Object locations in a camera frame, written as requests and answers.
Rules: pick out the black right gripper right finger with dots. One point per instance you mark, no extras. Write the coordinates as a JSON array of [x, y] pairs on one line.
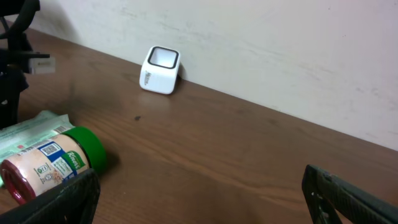
[[327, 196]]

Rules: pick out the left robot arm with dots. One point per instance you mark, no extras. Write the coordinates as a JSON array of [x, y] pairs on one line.
[[16, 17]]

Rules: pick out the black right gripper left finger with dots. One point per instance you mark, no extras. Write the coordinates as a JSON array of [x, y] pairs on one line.
[[74, 201]]

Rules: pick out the green lid seasoning jar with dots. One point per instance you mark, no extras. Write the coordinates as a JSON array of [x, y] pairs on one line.
[[51, 162]]

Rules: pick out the white barcode scanner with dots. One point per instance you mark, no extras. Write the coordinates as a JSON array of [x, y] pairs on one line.
[[159, 70]]

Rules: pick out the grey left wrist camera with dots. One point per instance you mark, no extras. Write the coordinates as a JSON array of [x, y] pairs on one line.
[[41, 65]]

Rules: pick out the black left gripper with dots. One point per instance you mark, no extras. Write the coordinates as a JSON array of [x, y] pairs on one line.
[[14, 65]]

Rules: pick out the white toilet wipes pack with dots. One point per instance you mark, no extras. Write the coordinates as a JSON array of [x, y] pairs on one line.
[[19, 137]]

